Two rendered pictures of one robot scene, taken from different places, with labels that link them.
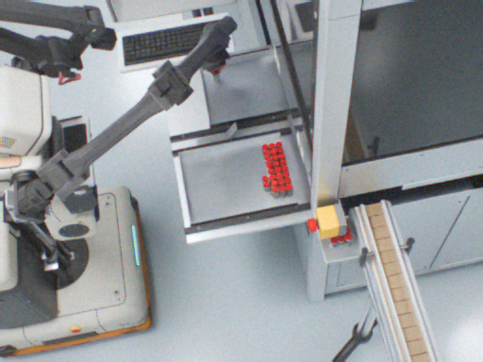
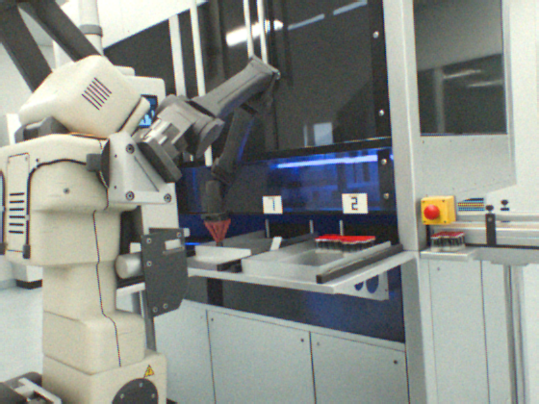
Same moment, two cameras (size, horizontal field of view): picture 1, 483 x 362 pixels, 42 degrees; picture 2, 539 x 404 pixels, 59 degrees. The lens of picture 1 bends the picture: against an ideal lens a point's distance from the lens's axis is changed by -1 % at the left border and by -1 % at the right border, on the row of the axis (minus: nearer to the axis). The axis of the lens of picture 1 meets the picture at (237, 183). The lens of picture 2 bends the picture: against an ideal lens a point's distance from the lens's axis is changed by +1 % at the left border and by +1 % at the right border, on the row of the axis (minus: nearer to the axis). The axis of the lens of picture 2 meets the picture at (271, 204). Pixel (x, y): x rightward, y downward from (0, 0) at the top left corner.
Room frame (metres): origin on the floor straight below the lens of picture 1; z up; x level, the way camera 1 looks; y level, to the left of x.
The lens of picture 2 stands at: (0.16, 1.01, 1.15)
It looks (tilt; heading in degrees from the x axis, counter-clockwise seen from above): 4 degrees down; 314
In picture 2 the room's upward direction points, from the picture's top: 5 degrees counter-clockwise
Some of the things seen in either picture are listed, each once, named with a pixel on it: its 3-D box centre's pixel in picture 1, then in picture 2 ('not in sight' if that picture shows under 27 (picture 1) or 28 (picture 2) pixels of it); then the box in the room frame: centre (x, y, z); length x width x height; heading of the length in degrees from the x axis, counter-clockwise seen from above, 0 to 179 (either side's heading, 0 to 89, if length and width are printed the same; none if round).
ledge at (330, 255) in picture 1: (341, 239); (452, 252); (0.70, -0.28, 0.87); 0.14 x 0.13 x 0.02; 91
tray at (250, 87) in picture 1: (252, 86); (258, 243); (1.30, -0.11, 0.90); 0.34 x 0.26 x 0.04; 91
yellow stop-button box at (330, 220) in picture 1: (329, 222); (439, 210); (0.72, -0.24, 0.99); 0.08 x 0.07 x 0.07; 91
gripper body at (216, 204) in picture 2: (211, 52); (216, 207); (1.37, 0.01, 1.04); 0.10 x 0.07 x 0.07; 108
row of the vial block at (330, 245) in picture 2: (270, 171); (340, 246); (0.96, -0.11, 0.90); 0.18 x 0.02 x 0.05; 1
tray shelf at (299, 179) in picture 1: (241, 136); (283, 258); (1.13, -0.04, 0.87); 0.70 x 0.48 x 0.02; 1
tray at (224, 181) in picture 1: (236, 179); (318, 256); (0.96, 0.00, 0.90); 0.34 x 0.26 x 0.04; 91
